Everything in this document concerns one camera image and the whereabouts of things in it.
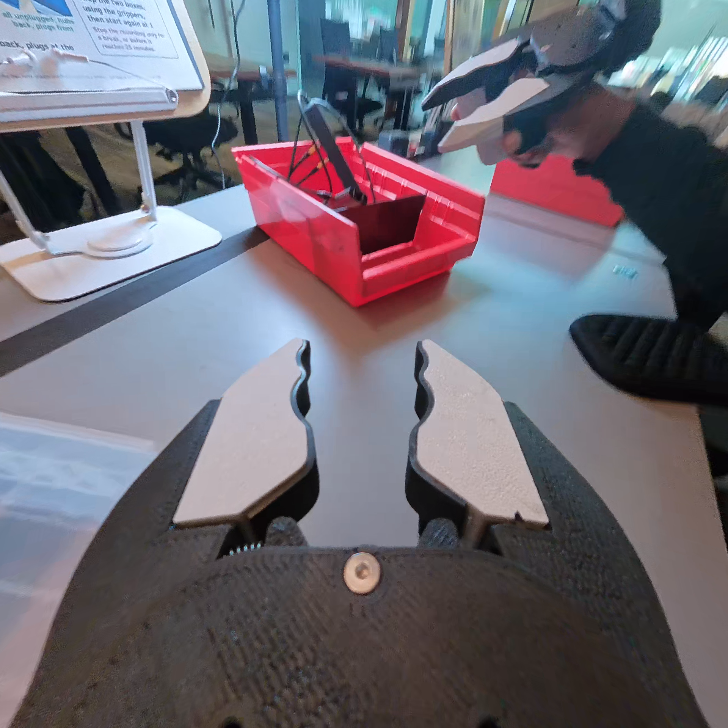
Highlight person's right hand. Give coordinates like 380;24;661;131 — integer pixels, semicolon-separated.
542;81;622;166

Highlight black office chair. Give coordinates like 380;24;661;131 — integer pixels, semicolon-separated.
116;108;240;191
321;20;383;123

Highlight grey metal post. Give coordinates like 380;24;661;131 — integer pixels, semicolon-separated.
266;0;292;143

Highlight black mesh cushion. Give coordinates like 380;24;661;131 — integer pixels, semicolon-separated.
569;314;728;407

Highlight brown office desk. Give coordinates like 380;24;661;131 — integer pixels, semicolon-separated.
313;54;450;134

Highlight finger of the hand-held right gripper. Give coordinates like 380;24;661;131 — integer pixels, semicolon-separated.
437;77;552;167
420;35;537;112

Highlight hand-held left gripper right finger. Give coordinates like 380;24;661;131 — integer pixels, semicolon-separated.
406;339;551;546

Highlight large red tote white label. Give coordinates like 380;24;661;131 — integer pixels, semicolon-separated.
489;154;626;229

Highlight small red plastic bin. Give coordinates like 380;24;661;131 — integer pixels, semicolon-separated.
232;135;487;308

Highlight black hub cable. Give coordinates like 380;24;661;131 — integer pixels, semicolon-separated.
296;91;376;202

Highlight clear plastic bin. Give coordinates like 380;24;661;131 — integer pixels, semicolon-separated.
0;412;163;621

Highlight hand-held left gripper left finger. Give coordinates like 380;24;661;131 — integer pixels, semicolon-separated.
172;338;319;542

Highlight white document stand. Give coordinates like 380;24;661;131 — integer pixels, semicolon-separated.
0;116;224;302

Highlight black divider panel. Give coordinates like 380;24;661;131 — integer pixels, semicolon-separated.
300;101;369;207

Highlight person's right forearm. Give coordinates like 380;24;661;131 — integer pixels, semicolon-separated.
573;102;728;333

